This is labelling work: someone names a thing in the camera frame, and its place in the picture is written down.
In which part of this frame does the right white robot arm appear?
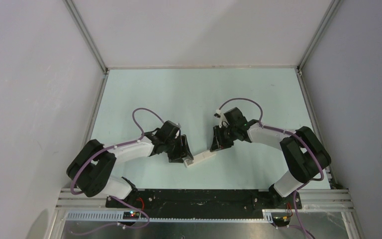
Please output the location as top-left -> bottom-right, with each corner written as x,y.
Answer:
210,108 -> 331,208

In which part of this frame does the right electronics board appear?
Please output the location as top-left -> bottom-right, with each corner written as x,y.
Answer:
272,216 -> 290,227

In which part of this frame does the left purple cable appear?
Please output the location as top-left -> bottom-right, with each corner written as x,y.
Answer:
67,108 -> 165,237

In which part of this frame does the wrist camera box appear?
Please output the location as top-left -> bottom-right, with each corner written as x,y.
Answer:
174,123 -> 181,131
214,109 -> 226,121

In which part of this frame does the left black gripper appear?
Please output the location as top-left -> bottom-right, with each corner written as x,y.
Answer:
164,134 -> 193,163

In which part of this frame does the aluminium frame rail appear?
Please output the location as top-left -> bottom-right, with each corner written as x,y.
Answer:
55,188 -> 364,239

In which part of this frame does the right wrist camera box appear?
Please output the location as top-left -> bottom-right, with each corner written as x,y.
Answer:
214,109 -> 226,121

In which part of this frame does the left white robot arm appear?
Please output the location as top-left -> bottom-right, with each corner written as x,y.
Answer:
66,120 -> 193,208

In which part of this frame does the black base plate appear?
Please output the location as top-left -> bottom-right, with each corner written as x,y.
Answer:
124,189 -> 302,220

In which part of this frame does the electronics board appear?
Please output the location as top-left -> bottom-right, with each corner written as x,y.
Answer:
272,216 -> 290,227
122,211 -> 141,220

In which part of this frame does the white remote control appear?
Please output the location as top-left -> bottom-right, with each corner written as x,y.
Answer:
184,150 -> 217,168

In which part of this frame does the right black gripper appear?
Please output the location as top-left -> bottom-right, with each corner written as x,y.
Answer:
210,124 -> 238,151

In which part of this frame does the left electronics board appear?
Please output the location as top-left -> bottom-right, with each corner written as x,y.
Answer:
122,211 -> 141,220

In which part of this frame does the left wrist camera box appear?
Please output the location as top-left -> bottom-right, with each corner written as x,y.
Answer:
174,123 -> 181,131

